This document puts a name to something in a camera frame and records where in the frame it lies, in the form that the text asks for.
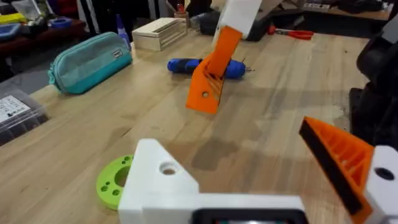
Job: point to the clear plastic parts box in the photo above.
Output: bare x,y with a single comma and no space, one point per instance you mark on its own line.
18,115

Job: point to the blue electric screwdriver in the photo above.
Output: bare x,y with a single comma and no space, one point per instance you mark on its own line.
180,65

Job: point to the white orange left gripper right finger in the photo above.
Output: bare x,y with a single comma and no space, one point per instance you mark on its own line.
348,161

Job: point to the yellow flat block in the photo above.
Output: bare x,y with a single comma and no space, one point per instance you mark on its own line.
12,18

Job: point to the brown pen cup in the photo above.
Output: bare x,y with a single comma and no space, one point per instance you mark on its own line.
181,15

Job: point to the teal soft zip bag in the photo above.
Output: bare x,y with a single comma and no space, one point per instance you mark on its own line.
90,63

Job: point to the black tool case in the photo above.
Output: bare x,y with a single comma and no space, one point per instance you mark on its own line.
208,23

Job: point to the finger of the white orange right gripper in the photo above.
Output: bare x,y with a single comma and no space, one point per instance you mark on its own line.
237,15

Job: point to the blue plastic tub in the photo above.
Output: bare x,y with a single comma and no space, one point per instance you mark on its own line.
61,22

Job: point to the blue plastic tray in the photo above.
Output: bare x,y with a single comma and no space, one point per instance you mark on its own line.
8,31

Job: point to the bare white left gripper left finger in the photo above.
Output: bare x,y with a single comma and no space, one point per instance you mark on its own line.
152,193

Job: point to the green disc with holes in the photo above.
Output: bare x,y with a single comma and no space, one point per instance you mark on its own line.
109,183

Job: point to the pale wooden crate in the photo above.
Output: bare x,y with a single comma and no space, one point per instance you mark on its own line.
158,34

